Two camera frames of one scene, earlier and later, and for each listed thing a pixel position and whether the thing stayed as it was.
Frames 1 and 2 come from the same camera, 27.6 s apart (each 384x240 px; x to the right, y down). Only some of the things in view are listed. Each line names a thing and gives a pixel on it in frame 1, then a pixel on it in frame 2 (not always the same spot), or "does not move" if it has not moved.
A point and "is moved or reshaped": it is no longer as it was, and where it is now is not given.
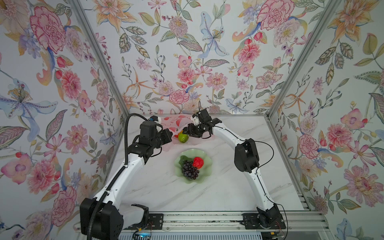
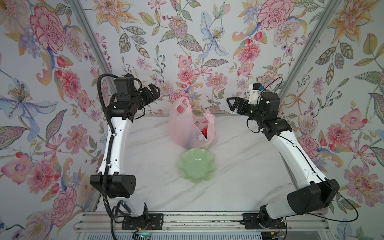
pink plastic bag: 176,123 is moved or reshaped
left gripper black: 164,133 → 149,97
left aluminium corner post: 81,6 does not move
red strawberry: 198,162 is moved or reshaped
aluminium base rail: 303,221 does not move
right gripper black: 191,130 → 244,104
